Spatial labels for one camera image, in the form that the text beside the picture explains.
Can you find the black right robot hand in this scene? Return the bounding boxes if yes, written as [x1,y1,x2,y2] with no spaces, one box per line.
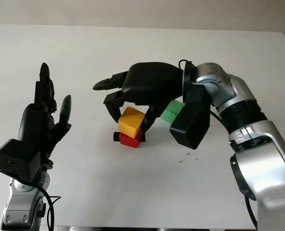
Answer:
[92,62,185,135]

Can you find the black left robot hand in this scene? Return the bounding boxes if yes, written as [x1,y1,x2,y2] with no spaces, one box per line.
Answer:
[19,62,72,167]

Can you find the green cube block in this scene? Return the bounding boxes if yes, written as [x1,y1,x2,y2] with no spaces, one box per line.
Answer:
[160,100,184,124]

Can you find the yellow cube block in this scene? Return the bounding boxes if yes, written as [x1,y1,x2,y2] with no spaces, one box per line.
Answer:
[118,107,146,139]

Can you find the red cube block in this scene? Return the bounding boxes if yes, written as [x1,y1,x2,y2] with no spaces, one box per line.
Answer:
[119,129,143,148]

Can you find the black tape strip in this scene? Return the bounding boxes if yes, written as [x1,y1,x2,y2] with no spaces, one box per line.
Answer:
[113,131,147,142]

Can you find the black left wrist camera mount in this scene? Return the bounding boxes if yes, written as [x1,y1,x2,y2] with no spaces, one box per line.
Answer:
[0,139,42,183]

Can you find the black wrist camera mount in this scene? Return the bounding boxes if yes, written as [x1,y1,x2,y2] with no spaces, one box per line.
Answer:
[169,84,211,150]
[0,139,42,183]

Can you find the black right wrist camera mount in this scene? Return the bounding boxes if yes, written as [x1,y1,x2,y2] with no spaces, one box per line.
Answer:
[169,84,211,150]

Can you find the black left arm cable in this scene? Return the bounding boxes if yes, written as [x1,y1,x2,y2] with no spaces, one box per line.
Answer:
[34,182,62,231]

